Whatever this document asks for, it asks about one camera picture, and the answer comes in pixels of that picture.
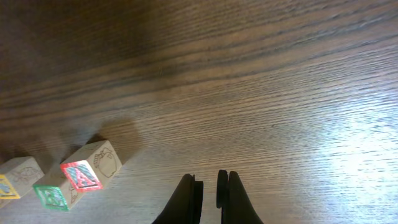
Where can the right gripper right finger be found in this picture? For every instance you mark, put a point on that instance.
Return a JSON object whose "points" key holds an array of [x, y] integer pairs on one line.
{"points": [[232, 199]]}

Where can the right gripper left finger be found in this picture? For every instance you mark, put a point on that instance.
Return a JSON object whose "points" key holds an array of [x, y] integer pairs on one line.
{"points": [[185, 204]]}

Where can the red A block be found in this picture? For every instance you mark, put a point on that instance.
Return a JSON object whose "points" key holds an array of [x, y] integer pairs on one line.
{"points": [[92, 167]]}

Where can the green R block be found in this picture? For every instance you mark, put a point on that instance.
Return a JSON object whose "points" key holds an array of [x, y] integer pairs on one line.
{"points": [[56, 192]]}

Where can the yellow C block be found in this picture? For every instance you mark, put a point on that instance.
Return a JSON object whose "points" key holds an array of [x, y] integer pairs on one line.
{"points": [[17, 178]]}

